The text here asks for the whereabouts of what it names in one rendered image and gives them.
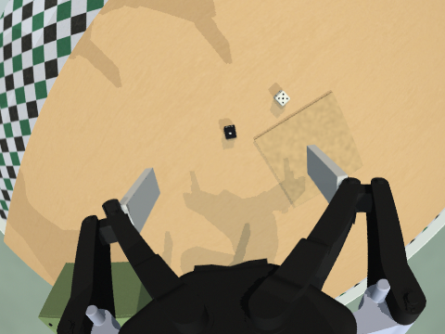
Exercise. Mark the tan square mat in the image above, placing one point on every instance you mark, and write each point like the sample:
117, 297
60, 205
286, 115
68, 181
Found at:
322, 124

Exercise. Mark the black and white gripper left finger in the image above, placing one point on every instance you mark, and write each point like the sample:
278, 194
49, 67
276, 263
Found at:
90, 309

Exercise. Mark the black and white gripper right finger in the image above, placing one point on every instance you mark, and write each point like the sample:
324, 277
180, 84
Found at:
395, 299

